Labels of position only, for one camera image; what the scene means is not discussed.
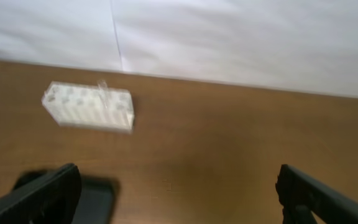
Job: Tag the white test tube rack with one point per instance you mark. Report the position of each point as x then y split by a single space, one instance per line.
82 112

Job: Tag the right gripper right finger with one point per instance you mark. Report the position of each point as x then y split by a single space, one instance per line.
315 199

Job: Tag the clear test tube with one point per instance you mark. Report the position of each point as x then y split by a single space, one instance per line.
103 91

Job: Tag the black tray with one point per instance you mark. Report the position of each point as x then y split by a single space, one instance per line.
98 199

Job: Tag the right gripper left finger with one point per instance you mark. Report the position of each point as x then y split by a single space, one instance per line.
42 199

